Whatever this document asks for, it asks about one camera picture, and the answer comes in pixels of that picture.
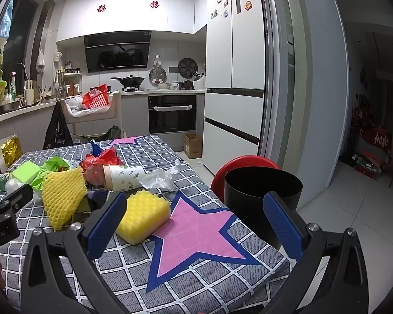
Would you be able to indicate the yellow foam fruit net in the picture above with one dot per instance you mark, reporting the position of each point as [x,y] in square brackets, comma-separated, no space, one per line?
[62,196]

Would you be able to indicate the yellow sponge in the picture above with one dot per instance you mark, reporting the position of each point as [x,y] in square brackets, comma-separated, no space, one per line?
[144,216]

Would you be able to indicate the black built-in oven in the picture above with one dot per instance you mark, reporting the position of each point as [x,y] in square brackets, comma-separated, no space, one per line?
[170,121]

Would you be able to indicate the black range hood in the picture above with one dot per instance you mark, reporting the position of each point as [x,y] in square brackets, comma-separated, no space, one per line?
[118,55]

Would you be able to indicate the colourful floor box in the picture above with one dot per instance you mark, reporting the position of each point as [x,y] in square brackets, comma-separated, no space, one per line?
[366,166]

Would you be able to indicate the red plastic basket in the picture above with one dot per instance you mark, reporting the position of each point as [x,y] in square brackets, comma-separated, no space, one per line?
[96,99]

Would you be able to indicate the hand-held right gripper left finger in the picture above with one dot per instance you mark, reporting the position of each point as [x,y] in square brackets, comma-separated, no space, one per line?
[106,222]

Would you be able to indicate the red stool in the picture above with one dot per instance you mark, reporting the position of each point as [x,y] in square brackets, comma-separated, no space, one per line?
[222,176]

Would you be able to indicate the green wrapper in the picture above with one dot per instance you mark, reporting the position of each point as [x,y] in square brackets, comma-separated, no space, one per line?
[54,165]

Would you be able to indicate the red paper wall decoration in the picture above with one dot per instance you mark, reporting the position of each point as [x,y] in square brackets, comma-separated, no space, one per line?
[101,8]
[153,4]

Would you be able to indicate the red plastic bag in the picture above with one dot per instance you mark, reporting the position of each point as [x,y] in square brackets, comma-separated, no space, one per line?
[101,160]

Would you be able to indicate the white refrigerator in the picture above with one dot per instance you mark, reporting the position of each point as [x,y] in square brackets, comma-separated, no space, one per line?
[232,55]

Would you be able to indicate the blue plastic bag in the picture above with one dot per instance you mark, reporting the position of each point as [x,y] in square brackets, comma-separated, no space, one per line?
[95,147]

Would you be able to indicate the white knife block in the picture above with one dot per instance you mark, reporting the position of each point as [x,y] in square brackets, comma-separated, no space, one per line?
[29,96]

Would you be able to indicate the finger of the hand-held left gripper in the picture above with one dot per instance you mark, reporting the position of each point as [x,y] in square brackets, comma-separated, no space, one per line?
[16,196]

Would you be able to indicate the white hanging plastic bag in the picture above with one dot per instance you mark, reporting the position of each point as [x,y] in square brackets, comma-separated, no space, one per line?
[40,65]

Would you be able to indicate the grey checked star tablecloth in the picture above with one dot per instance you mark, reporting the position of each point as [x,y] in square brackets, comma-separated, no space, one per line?
[196,235]

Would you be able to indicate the grey sliding door frame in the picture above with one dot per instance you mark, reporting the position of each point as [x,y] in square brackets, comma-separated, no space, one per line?
[271,72]

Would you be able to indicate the cardboard box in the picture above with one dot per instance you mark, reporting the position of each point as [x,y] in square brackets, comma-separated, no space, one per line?
[193,147]

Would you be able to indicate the steel basin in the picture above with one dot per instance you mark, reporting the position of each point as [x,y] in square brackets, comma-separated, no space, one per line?
[11,105]

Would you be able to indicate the green spray bottle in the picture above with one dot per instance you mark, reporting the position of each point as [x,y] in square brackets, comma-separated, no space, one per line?
[11,90]

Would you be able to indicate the white wrapper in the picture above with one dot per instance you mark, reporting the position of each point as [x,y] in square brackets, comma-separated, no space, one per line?
[160,178]

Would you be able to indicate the black wok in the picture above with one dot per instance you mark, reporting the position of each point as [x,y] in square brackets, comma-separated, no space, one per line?
[131,80]

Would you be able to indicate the gold foil bag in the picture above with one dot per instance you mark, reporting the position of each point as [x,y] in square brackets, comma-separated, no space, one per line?
[11,150]

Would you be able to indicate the dark shiny wrapper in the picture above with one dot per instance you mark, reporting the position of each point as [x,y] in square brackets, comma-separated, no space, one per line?
[95,199]

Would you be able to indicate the beige high chair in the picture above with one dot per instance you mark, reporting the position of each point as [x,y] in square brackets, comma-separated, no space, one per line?
[114,104]

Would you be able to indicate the dark round hanging tray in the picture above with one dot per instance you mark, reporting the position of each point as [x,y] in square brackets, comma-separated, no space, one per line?
[186,67]

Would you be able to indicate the light blue hanging bag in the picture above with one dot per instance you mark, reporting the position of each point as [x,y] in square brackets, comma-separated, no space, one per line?
[7,18]

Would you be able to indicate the white bowl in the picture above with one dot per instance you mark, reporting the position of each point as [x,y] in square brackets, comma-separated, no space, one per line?
[167,86]

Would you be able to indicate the red printed gift bag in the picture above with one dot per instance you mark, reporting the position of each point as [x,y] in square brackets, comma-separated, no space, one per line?
[378,140]

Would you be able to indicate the dark cooking pot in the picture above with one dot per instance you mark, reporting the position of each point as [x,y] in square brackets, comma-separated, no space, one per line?
[186,84]

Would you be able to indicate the green sponge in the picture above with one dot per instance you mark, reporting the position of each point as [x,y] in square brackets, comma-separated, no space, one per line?
[26,171]

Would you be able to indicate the silver round hanging tray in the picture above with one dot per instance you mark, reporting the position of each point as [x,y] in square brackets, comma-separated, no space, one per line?
[157,77]

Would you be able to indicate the black plastic bag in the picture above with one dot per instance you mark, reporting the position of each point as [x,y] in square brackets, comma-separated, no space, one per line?
[57,130]

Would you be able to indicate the black kitchen faucet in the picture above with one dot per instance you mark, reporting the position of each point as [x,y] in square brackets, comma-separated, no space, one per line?
[21,67]

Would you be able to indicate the black bin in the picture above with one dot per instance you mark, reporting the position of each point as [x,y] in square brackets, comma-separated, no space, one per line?
[249,216]

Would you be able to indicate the white rice cooker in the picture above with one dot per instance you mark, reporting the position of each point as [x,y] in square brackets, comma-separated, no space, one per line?
[199,81]

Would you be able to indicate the white spice rack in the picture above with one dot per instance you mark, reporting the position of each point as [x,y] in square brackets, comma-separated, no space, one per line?
[68,85]

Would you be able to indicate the leaf print paper cup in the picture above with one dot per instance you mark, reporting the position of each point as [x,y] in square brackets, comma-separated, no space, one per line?
[124,178]

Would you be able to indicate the dark green bag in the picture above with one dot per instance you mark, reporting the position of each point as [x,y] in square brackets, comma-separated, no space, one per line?
[111,134]

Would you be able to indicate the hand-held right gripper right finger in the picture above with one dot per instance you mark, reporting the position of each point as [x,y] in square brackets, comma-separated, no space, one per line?
[283,225]

